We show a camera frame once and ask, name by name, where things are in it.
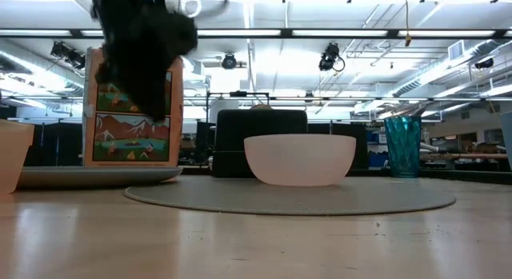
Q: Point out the orange illustrated cereal box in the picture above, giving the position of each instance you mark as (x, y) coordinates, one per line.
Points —
(132, 145)

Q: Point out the silver ceiling air duct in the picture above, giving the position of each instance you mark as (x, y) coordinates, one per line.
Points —
(460, 63)

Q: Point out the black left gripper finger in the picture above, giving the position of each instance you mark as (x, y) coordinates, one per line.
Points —
(120, 77)
(158, 91)

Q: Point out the pink plastic bowl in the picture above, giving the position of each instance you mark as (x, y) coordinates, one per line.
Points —
(300, 161)

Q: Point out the black two-slot toaster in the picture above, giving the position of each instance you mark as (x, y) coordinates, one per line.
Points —
(232, 145)

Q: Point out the translucent orange plastic bin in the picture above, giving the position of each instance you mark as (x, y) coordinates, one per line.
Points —
(14, 159)

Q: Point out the black ceiling light rail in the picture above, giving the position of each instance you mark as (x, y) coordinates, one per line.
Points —
(248, 32)

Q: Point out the white round ceiling device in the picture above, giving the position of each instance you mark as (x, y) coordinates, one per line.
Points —
(190, 5)

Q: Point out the grey round plate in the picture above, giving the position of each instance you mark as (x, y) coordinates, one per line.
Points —
(240, 200)
(100, 176)

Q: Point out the black ceiling spotlight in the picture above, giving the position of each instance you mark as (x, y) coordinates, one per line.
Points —
(229, 61)
(66, 53)
(484, 63)
(329, 57)

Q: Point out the black aluminium table frame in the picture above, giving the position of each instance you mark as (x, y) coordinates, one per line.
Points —
(460, 176)

